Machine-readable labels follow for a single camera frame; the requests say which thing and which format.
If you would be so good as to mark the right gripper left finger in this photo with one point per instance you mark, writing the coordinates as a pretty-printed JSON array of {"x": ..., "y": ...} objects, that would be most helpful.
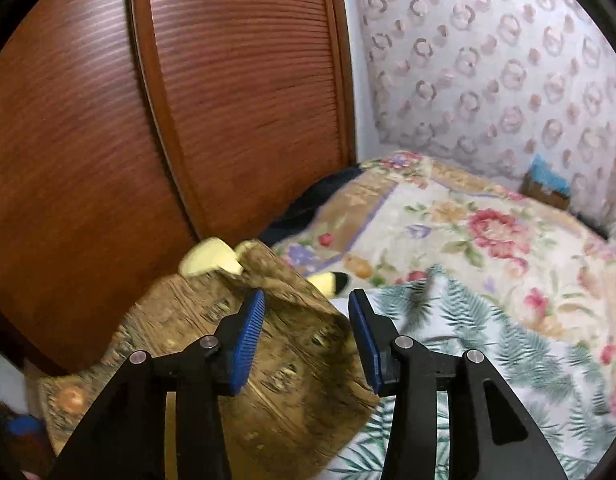
[{"x": 158, "y": 417}]

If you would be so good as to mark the golden brown patterned garment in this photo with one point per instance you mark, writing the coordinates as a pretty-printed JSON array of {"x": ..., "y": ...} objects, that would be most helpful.
[{"x": 306, "y": 395}]

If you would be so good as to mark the palm leaf print blanket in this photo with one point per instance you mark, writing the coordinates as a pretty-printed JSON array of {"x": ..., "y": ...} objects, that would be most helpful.
[{"x": 465, "y": 392}]

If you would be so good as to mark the floral cream blanket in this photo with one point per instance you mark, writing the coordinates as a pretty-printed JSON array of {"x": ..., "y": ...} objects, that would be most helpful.
[{"x": 407, "y": 212}]

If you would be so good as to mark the dark blue bed sheet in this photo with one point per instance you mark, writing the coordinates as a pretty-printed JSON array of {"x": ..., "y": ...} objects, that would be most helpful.
[{"x": 301, "y": 212}]

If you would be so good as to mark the yellow plush toy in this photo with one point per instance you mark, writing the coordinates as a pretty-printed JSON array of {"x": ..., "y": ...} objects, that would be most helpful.
[{"x": 215, "y": 254}]

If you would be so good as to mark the cardboard box with blue cloth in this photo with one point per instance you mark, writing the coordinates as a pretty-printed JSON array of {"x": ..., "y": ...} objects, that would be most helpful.
[{"x": 542, "y": 184}]

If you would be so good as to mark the circle pattern lace curtain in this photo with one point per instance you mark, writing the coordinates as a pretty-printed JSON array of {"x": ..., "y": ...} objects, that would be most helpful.
[{"x": 489, "y": 86}]

